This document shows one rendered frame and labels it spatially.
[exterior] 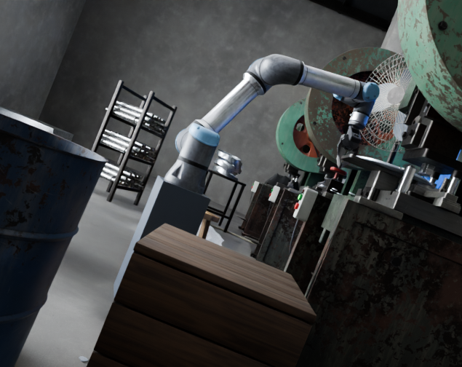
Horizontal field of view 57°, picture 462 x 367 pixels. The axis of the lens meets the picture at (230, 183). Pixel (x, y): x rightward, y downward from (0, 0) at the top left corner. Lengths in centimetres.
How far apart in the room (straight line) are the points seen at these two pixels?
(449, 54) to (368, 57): 189
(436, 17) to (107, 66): 787
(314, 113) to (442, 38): 179
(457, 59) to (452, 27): 8
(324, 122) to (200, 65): 572
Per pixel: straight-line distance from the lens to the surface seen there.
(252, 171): 815
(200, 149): 150
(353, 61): 308
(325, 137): 294
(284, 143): 463
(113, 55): 881
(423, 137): 163
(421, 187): 161
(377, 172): 159
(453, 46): 125
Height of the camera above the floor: 54
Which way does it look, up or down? 1 degrees down
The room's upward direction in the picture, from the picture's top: 22 degrees clockwise
